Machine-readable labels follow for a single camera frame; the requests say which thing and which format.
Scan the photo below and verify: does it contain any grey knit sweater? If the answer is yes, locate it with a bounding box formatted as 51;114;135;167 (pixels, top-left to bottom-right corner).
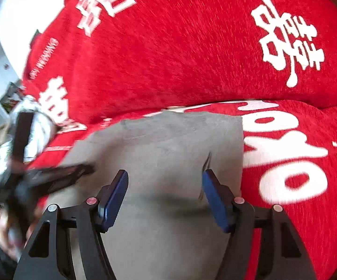
48;111;244;279

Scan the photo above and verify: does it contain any person's left hand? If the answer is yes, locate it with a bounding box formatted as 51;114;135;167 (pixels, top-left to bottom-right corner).
0;206;43;262

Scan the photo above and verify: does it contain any white floral cloth bundle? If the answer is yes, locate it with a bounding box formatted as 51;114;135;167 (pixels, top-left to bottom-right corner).
0;95;57;175

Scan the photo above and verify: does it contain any red wedding sofa cover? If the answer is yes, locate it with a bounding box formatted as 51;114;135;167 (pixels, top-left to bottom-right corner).
24;0;337;279

